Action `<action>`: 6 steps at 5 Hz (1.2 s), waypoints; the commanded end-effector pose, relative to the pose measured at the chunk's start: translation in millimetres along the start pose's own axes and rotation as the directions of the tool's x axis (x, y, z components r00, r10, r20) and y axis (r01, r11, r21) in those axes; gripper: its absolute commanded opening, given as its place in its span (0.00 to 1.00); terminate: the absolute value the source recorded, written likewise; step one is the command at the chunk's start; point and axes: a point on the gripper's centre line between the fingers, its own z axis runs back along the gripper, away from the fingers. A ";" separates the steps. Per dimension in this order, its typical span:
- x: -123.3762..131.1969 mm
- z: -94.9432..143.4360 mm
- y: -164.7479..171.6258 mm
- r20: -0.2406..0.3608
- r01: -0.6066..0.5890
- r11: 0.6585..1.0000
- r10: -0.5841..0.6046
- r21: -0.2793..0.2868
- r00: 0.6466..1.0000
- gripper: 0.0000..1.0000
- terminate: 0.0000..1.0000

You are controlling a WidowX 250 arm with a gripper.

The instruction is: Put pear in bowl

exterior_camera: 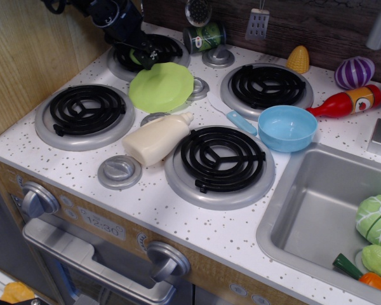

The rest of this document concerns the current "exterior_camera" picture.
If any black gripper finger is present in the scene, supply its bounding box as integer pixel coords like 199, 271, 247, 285
133, 40, 163, 70
113, 48, 135, 69

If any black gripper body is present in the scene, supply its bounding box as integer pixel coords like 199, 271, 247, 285
93, 1, 148, 47

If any green toy pear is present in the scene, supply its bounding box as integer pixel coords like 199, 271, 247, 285
129, 49, 144, 65

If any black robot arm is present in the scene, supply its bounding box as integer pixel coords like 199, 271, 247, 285
43, 0, 161, 70

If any blue plastic bowl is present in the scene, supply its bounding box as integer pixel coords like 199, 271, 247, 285
258, 105, 318, 153

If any back left stove burner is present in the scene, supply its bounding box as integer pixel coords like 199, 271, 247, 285
107, 34, 190, 82

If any stove burner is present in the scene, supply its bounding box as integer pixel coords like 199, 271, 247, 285
35, 85, 135, 151
220, 64, 314, 120
164, 126, 276, 210
107, 34, 190, 82

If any light green plate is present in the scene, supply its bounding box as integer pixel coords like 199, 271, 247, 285
128, 62, 194, 113

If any green toy can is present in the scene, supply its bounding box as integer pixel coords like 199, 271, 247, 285
182, 21, 227, 54

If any middle silver stovetop knob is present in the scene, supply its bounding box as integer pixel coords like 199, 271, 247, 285
140, 112, 169, 126

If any silver stovetop knob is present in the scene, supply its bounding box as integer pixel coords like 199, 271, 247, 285
202, 44, 235, 69
140, 112, 169, 126
97, 155, 142, 190

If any silver knob under plate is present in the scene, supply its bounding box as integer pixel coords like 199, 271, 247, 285
187, 77, 210, 102

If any silver perforated ladle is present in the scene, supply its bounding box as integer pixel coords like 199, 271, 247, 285
185, 0, 212, 27

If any back silver stovetop knob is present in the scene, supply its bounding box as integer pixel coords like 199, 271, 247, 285
202, 44, 235, 69

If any front left stove burner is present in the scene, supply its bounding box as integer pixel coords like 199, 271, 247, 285
35, 85, 135, 151

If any cream toy bottle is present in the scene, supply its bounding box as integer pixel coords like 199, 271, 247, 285
122, 112, 194, 166

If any back right stove burner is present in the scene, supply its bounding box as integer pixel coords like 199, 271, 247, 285
220, 64, 314, 120

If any silver slotted spatula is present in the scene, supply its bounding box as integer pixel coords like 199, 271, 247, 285
245, 0, 270, 41

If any front silver stovetop knob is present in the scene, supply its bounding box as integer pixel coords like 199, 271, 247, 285
97, 155, 142, 190

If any front right stove burner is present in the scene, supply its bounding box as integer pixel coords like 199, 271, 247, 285
164, 126, 276, 210

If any yellow toy corn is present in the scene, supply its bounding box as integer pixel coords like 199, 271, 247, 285
286, 45, 310, 74

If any oven clock display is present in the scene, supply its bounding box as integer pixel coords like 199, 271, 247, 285
77, 207, 126, 241

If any left oven dial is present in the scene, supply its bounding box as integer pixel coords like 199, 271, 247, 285
21, 181, 60, 219

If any oven dial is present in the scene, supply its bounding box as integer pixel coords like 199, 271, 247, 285
21, 181, 60, 219
147, 241, 191, 282

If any red toy ketchup bottle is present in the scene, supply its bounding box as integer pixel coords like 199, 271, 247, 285
306, 85, 381, 118

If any right oven dial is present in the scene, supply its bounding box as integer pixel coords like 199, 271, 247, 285
147, 241, 191, 282

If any purple striped toy onion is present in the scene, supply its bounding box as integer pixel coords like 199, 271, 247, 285
334, 57, 375, 90

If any silver sink basin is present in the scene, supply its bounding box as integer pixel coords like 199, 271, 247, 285
257, 143, 381, 304

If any yellow object on floor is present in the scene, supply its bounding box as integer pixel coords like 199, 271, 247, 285
0, 282, 36, 304

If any green toy cabbage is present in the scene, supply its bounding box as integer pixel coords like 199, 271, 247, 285
356, 194, 381, 246

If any orange toy carrot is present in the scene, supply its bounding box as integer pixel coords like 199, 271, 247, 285
333, 254, 381, 291

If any small green toy vegetable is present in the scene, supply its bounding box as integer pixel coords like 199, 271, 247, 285
361, 245, 381, 276

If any blue handled toy knife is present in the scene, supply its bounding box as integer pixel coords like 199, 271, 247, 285
207, 91, 258, 136

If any silver oven door handle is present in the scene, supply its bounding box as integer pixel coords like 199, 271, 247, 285
23, 219, 176, 304

